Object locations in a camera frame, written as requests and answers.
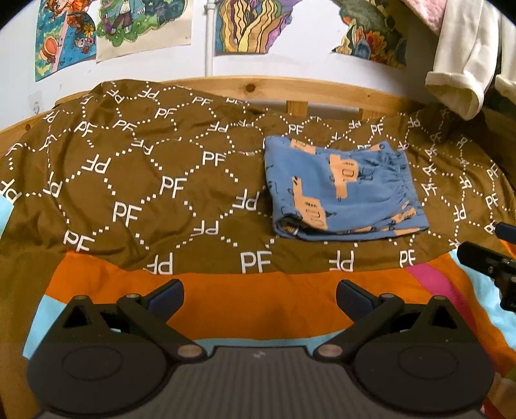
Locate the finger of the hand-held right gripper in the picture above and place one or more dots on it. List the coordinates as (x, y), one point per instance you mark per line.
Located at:
(483, 260)
(506, 232)

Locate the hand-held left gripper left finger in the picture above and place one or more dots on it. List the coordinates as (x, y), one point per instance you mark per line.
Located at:
(167, 298)

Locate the blue cartoon wall poster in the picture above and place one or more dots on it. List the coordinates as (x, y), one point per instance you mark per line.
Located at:
(60, 48)

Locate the clear wall hook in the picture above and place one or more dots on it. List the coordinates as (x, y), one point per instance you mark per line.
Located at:
(36, 106)

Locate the white wall pipe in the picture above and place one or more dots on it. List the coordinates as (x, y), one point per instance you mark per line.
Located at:
(209, 40)

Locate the green cartoon wall poster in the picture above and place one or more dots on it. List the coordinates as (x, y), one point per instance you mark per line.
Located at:
(141, 40)

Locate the blue pants with orange print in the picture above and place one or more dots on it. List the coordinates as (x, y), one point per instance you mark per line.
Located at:
(363, 197)

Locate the wooden bed headboard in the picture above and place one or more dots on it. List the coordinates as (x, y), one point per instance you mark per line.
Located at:
(262, 86)

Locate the colourful striped bedsheet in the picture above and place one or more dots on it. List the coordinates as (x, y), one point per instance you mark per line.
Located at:
(262, 306)

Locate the pink quilted cloth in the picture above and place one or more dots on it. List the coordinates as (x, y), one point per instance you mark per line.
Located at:
(427, 10)

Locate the white hanging garment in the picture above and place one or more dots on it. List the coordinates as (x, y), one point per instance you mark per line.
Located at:
(459, 60)

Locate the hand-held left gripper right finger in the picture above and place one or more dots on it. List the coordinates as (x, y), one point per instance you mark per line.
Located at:
(350, 298)

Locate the brown printed blanket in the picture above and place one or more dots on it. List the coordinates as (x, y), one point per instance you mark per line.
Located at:
(141, 161)

